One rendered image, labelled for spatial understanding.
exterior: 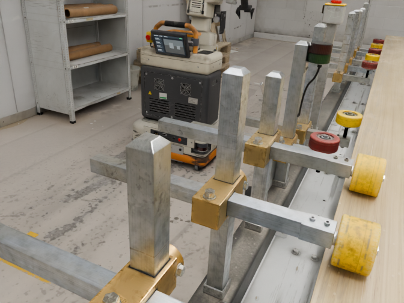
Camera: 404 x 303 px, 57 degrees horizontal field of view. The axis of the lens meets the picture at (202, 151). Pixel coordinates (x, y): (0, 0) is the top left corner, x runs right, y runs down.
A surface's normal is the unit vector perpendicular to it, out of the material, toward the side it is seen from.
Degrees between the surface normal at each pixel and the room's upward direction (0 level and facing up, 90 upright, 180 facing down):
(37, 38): 90
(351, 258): 82
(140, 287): 0
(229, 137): 90
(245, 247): 0
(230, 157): 90
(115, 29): 90
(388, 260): 0
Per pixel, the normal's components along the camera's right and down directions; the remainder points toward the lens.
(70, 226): 0.05, -0.90
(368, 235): -0.18, -0.58
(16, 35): 0.90, 0.23
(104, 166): -0.44, 0.37
